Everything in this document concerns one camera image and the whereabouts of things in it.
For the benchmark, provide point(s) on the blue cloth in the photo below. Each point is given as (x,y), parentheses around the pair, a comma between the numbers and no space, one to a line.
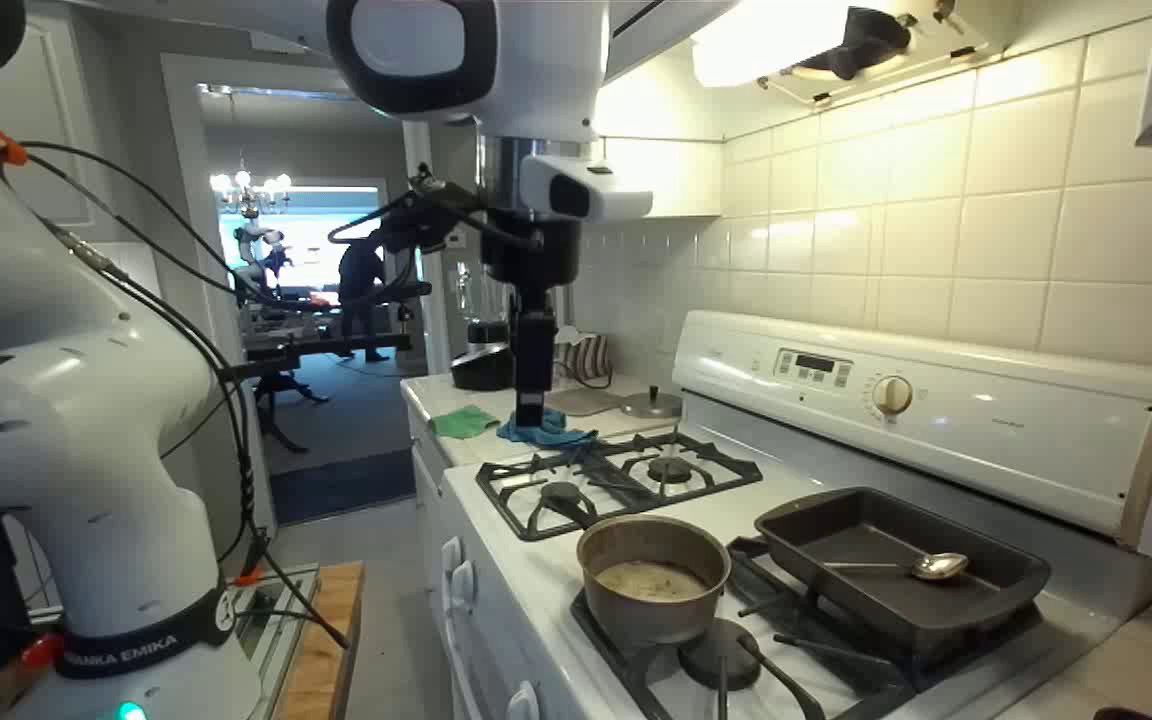
(542,432)

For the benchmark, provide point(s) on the black hood fan motor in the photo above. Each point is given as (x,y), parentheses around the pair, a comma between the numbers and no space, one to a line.
(862,43)

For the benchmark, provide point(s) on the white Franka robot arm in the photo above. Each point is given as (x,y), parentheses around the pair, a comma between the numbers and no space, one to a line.
(68,441)

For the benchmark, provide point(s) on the green sponge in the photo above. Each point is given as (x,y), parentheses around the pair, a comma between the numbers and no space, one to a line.
(464,420)

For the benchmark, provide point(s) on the blue rug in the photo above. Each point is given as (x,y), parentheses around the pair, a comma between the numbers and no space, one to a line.
(343,487)

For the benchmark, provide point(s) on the metal spoon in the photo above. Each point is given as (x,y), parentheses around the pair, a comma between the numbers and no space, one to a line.
(930,565)

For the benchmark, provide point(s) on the chandelier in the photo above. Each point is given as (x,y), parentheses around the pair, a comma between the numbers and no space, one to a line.
(251,189)

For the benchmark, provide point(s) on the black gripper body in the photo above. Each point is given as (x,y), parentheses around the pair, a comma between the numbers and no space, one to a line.
(533,321)

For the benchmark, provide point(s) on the range hood light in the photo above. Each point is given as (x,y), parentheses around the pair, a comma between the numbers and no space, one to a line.
(761,43)

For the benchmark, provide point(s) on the white gas stove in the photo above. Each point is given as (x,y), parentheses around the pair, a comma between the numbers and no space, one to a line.
(989,425)

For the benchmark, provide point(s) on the black burner cap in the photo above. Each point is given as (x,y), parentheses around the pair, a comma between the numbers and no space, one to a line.
(563,500)
(669,471)
(722,656)

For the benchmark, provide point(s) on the black camera on stand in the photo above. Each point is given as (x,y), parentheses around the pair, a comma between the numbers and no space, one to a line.
(421,215)

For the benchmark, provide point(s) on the person in dark clothes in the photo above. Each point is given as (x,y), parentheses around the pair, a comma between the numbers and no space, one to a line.
(360,287)

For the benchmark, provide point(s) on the wooden board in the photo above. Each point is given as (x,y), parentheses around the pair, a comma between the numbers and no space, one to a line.
(322,643)

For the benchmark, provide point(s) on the metal lid black knob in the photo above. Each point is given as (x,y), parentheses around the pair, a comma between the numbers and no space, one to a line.
(641,402)

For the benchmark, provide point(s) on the black baking pan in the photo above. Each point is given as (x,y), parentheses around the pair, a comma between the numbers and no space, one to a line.
(869,585)

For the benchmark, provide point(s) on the round white oven dial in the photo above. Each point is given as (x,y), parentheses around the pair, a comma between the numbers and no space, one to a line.
(893,394)

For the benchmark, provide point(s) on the white range hood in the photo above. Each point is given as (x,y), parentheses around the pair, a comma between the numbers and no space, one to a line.
(951,43)

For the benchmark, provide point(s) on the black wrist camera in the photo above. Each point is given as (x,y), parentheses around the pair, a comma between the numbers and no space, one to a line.
(498,261)

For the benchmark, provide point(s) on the dark dining table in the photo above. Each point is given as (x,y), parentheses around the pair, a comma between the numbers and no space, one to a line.
(296,350)

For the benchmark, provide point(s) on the white stove knob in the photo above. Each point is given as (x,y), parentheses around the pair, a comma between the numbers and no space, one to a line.
(522,702)
(464,585)
(450,554)

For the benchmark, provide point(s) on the black cast iron grate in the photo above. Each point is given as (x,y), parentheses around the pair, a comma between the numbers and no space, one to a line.
(602,498)
(790,643)

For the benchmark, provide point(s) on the round metal saucepan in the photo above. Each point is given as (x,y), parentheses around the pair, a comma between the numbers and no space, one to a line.
(655,583)

